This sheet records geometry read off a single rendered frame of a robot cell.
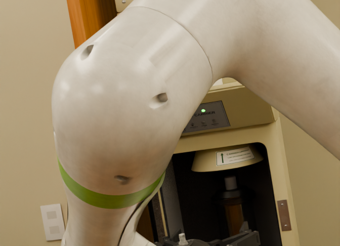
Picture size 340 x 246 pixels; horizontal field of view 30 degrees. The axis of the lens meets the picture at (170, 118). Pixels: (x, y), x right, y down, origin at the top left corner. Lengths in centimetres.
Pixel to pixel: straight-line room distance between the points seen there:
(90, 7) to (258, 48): 91
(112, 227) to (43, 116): 132
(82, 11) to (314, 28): 87
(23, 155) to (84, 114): 157
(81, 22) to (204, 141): 38
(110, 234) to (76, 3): 76
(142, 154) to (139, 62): 8
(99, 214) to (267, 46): 25
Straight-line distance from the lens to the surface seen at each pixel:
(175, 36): 55
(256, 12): 60
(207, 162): 148
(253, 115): 137
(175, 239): 125
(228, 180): 154
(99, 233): 76
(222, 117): 137
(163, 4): 57
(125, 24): 56
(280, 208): 144
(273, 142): 142
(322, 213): 189
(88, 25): 144
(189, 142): 145
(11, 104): 208
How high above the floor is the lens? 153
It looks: 3 degrees down
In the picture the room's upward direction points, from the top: 10 degrees counter-clockwise
